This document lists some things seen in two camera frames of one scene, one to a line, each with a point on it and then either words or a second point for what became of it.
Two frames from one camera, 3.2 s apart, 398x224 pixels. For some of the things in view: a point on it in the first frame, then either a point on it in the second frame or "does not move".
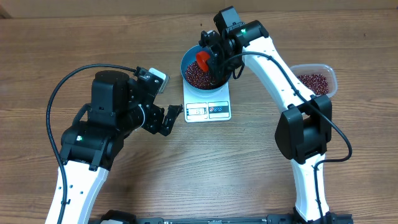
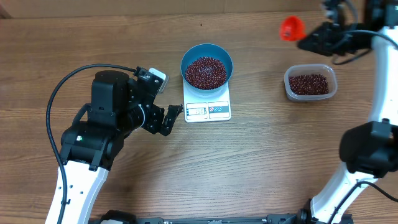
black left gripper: x=153 y=126 does not move
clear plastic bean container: x=319 y=78 does not move
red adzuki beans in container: x=317 y=83 does not move
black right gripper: x=223 y=72 to x=323 y=35
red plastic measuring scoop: x=201 y=57 to x=291 y=28
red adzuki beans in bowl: x=198 y=78 does not move
